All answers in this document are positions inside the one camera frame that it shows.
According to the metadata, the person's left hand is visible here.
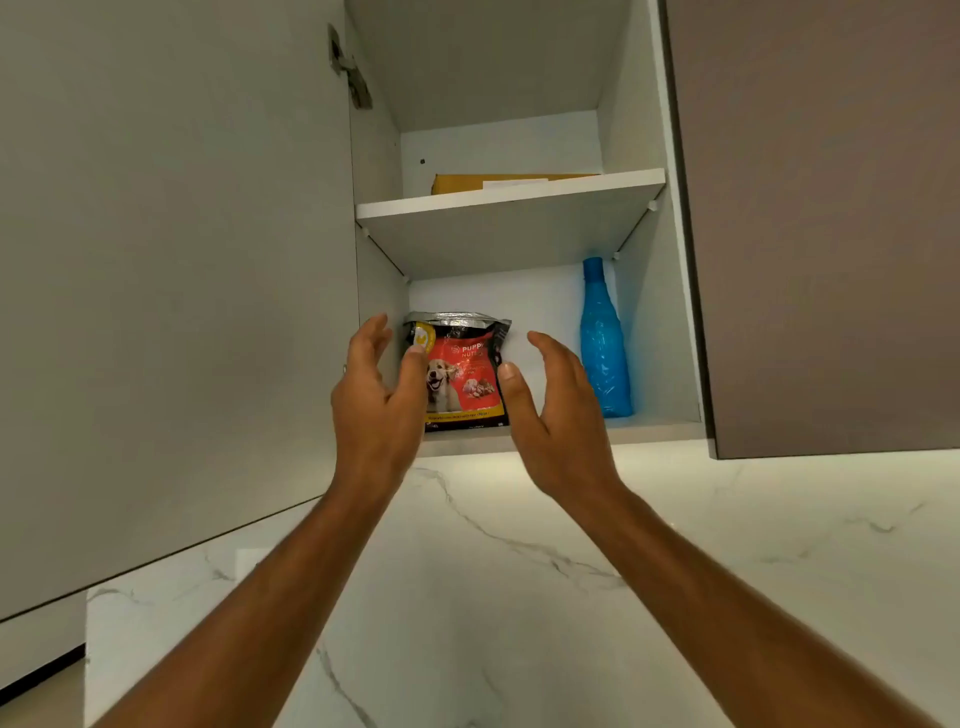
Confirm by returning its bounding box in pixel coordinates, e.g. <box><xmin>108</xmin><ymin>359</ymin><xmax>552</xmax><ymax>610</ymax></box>
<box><xmin>329</xmin><ymin>313</ymin><xmax>430</xmax><ymax>496</ymax></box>

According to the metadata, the person's right hand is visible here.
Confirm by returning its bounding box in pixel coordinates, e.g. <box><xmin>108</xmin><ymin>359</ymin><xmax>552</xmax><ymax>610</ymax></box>
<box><xmin>496</xmin><ymin>329</ymin><xmax>628</xmax><ymax>502</ymax></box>

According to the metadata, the blue plastic water bottle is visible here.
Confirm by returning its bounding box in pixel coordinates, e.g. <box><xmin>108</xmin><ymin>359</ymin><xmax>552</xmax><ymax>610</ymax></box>
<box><xmin>579</xmin><ymin>257</ymin><xmax>635</xmax><ymax>419</ymax></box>

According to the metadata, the red puppy food bag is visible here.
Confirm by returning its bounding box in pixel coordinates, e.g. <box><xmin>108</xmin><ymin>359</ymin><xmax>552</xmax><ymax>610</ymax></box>
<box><xmin>403</xmin><ymin>311</ymin><xmax>514</xmax><ymax>434</ymax></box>

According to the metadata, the ribbed brown cabinet door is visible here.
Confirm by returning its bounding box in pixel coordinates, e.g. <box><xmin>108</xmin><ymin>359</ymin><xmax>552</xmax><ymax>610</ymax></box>
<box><xmin>0</xmin><ymin>0</ymin><xmax>360</xmax><ymax>624</ymax></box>

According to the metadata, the person's left forearm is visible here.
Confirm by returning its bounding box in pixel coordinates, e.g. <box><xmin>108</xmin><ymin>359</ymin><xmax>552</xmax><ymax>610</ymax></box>
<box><xmin>89</xmin><ymin>479</ymin><xmax>410</xmax><ymax>728</ymax></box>

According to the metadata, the person's right forearm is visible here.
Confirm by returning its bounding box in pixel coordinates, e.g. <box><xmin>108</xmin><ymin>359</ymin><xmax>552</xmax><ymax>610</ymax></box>
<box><xmin>573</xmin><ymin>479</ymin><xmax>943</xmax><ymax>728</ymax></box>

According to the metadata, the white cabinet shelf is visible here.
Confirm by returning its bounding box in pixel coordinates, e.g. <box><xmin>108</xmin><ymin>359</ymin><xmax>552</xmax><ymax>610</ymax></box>
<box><xmin>356</xmin><ymin>168</ymin><xmax>667</xmax><ymax>283</ymax></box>

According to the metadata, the yellow flat package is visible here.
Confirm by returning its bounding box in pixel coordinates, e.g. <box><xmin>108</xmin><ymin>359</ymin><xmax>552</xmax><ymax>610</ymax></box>
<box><xmin>431</xmin><ymin>173</ymin><xmax>601</xmax><ymax>196</ymax></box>

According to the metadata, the plain brown cabinet door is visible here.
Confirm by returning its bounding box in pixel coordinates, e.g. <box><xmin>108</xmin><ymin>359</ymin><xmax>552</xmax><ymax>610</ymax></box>
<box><xmin>663</xmin><ymin>0</ymin><xmax>960</xmax><ymax>460</ymax></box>

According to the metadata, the metal cabinet hinge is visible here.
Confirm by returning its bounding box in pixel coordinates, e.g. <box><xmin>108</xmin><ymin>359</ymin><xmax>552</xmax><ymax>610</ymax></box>
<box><xmin>327</xmin><ymin>23</ymin><xmax>374</xmax><ymax>111</ymax></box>

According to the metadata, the black skirting board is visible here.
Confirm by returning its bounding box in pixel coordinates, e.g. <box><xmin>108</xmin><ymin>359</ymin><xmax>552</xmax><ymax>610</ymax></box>
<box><xmin>0</xmin><ymin>643</ymin><xmax>88</xmax><ymax>691</ymax></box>

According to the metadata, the wall cabinet body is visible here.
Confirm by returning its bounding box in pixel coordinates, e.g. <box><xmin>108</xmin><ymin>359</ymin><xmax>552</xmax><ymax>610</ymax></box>
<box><xmin>344</xmin><ymin>0</ymin><xmax>710</xmax><ymax>459</ymax></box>

